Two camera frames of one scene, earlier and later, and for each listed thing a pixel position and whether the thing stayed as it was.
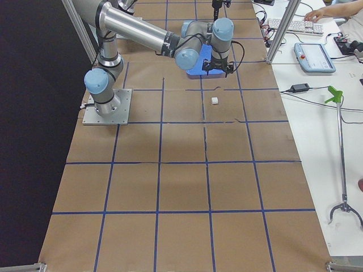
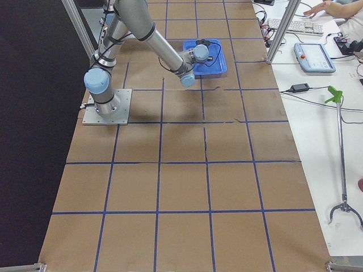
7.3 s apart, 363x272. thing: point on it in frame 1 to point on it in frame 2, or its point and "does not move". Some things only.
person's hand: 314,15 to 332,8
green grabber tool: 337,99 does not move
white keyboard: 303,27 does not move
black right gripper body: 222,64 to 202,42
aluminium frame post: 289,15 does not move
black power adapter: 299,88 does not move
